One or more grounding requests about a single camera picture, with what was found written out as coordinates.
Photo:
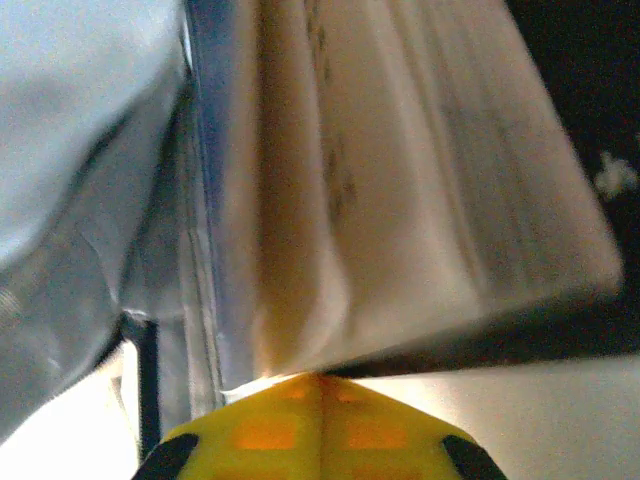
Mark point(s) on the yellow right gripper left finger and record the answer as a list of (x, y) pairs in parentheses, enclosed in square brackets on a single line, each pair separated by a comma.
[(260, 440)]

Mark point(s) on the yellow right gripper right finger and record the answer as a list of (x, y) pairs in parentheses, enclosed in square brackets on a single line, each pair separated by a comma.
[(385, 440)]

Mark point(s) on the plain dark blue book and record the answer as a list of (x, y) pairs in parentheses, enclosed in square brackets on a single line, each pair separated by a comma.
[(375, 175)]

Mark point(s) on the navy blue backpack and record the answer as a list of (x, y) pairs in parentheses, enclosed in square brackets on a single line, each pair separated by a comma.
[(75, 150)]

